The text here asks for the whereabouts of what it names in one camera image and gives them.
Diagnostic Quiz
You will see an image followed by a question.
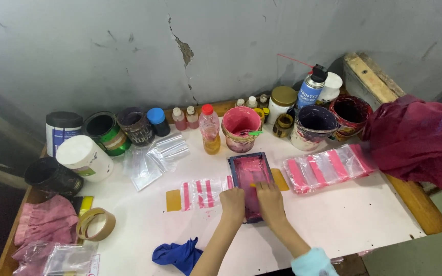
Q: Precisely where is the pile of clear plastic bags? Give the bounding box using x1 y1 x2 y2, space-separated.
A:
123 132 190 192

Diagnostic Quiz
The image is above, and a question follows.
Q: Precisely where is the blue cloth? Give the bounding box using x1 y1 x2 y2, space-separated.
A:
151 236 204 276

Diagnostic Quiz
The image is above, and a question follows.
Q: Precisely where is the white jar with black lid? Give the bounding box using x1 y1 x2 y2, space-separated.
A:
45 111 84 158

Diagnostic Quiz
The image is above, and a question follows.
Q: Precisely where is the person's left hand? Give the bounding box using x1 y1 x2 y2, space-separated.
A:
219 187 246 224

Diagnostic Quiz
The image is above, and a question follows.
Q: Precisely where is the green paint can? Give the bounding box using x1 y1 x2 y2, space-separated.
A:
81 111 132 157

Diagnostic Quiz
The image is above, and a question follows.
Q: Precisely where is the red stained paint bucket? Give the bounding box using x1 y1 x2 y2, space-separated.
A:
328 95 374 142

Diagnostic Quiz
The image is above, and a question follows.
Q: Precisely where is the maroon cloth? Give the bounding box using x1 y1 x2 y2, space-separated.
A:
362 94 442 194

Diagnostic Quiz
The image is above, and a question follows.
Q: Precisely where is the small red liquid bottle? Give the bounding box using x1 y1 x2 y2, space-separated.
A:
186 105 200 130
171 107 188 131

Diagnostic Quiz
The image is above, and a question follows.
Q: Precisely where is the stack of pink printed bags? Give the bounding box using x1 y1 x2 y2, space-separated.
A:
283 144 377 194

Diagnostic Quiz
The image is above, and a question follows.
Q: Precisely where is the yellow flat scraper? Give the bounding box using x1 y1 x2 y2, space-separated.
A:
77 196 94 216

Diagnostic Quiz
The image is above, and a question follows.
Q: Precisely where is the pack of clear bags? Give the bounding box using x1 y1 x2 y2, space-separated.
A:
42 242 101 276

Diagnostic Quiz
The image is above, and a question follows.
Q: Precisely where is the blue spray can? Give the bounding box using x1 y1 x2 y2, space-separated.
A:
277 53 328 109

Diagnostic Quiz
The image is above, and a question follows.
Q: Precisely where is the dark stained paint can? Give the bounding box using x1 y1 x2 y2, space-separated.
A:
116 107 156 147

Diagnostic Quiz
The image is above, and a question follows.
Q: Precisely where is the large white plastic jar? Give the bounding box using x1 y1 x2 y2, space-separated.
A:
55 134 114 183

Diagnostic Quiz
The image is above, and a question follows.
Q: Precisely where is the white jar with gold lid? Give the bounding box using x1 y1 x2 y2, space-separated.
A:
267 85 298 125

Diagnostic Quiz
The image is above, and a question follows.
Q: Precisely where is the pink cloth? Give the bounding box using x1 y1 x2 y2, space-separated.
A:
12 194 80 276

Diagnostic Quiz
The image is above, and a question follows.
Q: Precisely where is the brown tape roll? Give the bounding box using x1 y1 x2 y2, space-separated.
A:
75 207 116 242

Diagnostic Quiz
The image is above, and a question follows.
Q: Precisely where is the pink striped clear plastic bag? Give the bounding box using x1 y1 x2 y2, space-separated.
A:
180 175 234 212

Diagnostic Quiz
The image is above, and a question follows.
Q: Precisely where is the blue screen printing frame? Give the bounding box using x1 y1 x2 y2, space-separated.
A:
227 152 275 224

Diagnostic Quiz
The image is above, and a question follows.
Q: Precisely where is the purple stained white paint bucket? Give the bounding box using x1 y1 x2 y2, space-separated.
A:
290 105 339 152

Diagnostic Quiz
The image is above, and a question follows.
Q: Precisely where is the wooden frame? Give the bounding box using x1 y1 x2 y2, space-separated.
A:
342 52 406 112

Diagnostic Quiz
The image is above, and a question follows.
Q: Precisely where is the small yellow bottle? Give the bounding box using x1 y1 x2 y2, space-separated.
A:
253 107 270 124

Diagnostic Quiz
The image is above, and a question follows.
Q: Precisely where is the red capped plastic bottle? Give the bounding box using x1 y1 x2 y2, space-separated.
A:
198 103 222 156

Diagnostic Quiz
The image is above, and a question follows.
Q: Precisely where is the black jar with blue lid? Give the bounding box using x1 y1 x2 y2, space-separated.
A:
146 107 171 138

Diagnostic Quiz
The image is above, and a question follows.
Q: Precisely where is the yellow tape patch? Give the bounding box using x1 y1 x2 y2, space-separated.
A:
166 189 182 212
270 168 290 192

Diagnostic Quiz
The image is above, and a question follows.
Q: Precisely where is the person's right hand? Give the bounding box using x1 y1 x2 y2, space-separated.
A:
254 181 287 228

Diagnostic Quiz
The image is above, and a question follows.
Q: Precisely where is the pink paint bucket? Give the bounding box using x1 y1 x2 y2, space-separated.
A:
221 106 263 154

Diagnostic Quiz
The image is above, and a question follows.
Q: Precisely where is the small brown jar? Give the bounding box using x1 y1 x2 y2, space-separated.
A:
272 113 295 138

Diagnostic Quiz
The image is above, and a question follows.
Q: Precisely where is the black tub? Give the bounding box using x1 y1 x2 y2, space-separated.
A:
24 156 84 197

